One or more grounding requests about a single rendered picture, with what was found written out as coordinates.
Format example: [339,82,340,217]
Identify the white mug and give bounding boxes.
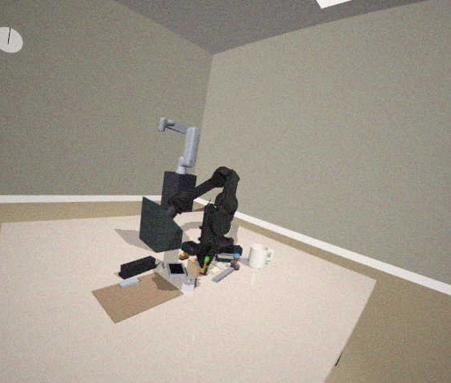
[247,244,274,269]

